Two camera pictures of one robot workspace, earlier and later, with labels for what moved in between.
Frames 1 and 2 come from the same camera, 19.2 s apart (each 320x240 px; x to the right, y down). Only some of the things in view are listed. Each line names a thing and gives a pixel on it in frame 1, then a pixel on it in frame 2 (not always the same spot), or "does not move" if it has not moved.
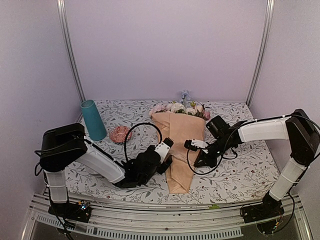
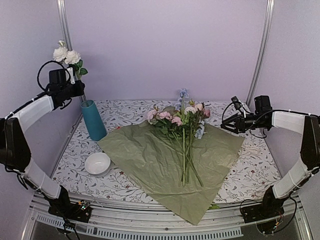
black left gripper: x=166 y=165 -> x=80 y=89
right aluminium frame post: x=270 y=8 does not move
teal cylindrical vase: x=96 y=127 does not move
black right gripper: x=207 y=161 -> x=241 y=126
